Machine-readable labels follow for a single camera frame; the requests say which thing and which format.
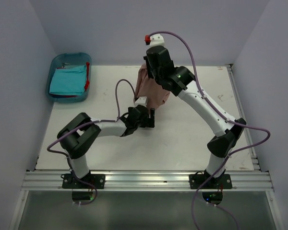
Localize pink t shirt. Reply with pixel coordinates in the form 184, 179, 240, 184
134, 63, 170, 110

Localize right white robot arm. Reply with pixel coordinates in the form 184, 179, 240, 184
144, 46, 246, 188

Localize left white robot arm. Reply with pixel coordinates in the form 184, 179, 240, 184
57, 105, 155, 188

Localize turquoise folded t shirt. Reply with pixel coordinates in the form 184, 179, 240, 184
49, 65, 87, 95

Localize teal plastic bin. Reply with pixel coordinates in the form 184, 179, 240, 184
46, 52, 92, 103

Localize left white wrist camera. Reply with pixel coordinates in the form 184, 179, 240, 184
134, 96, 148, 107

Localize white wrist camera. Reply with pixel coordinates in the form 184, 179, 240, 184
144, 34, 165, 47
134, 96, 148, 107

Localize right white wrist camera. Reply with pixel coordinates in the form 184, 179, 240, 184
144, 34, 165, 47

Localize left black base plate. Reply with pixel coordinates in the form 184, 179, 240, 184
60, 173, 106, 189

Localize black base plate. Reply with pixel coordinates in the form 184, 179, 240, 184
189, 171, 233, 189
60, 173, 106, 189

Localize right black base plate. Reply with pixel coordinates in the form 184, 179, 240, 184
189, 171, 233, 189

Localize aluminium rail frame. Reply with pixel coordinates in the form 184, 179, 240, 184
21, 170, 274, 192

